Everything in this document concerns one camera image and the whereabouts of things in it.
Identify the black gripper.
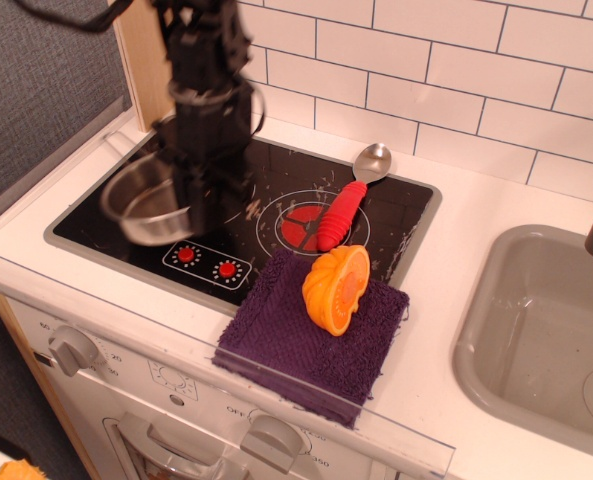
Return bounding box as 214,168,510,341
153,89,252,236

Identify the metal pot with wire handle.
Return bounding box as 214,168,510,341
100,133,193,246

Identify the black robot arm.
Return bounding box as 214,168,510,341
152,1,253,236

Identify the black toy stovetop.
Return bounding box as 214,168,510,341
45,133,442,312

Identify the purple towel cloth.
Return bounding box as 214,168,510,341
212,250,409,428

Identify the orange plastic squash half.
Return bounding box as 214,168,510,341
302,245,371,337

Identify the grey timer knob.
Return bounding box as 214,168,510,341
48,326,99,377

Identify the white toy oven front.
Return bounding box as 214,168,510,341
9,300,424,479

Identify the grey oven knob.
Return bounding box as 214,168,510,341
240,415,304,474

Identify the orange object on floor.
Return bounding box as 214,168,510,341
0,459,48,480

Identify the grey sink basin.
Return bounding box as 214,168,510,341
453,225,593,455

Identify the wooden side post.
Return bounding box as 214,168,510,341
114,0,174,132

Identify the spoon with red handle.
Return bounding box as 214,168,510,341
316,143,392,252

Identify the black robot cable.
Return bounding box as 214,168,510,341
15,0,132,34

